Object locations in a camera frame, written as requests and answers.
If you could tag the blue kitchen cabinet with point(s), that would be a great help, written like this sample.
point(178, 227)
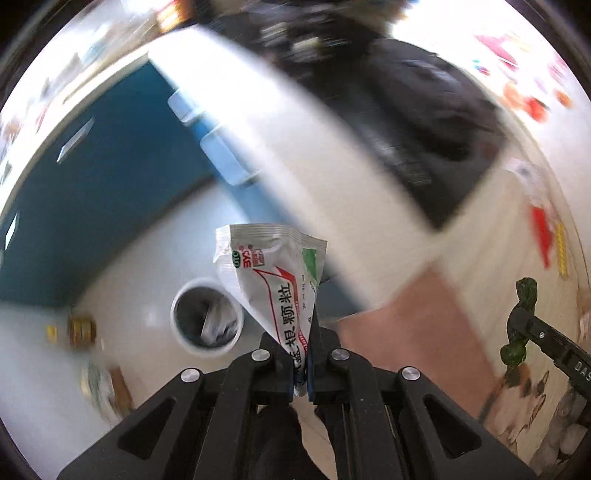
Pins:
point(92, 194)

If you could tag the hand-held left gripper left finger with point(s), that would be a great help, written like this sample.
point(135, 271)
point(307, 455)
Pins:
point(286, 376)

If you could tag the yellow jar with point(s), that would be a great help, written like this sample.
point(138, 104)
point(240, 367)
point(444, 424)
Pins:
point(83, 330)

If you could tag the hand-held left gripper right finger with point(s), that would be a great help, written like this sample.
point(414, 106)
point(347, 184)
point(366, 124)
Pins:
point(316, 376)

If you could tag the small yellow item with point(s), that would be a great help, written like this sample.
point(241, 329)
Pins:
point(51, 333)

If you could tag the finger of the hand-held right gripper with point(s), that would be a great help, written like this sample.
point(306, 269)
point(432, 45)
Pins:
point(531, 327)

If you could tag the red white plastic bag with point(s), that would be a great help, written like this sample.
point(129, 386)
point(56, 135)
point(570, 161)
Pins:
point(540, 221)

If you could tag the dark green pepper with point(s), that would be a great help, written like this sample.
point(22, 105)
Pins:
point(526, 293)

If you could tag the colourful wall stickers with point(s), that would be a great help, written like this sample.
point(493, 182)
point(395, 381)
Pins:
point(521, 78)

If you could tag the crumpled clear plastic bags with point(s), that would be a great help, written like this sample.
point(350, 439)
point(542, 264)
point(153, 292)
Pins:
point(565, 441)

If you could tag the white green medicine sachet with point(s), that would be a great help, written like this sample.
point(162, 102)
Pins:
point(268, 281)

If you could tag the person's dark clothing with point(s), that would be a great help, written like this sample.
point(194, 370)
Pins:
point(281, 443)

